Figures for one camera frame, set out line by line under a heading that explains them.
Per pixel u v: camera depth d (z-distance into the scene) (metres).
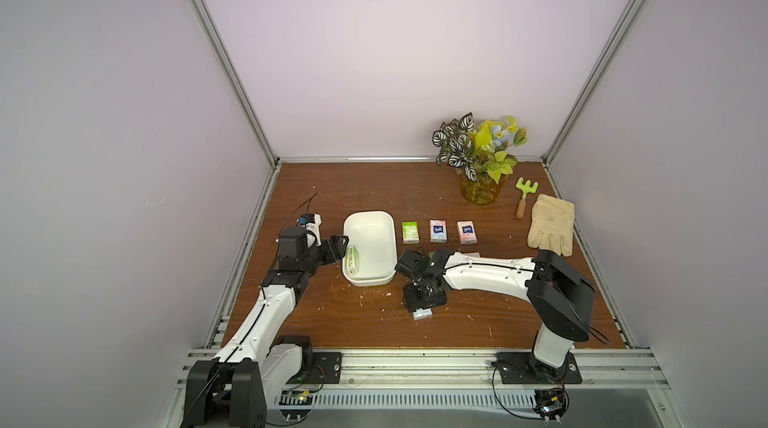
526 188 1.10
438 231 0.97
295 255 0.64
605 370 0.74
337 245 0.78
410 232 0.96
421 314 0.79
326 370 0.73
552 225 1.01
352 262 0.87
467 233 0.95
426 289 0.61
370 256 0.94
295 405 0.72
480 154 0.92
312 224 0.77
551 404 0.70
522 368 0.71
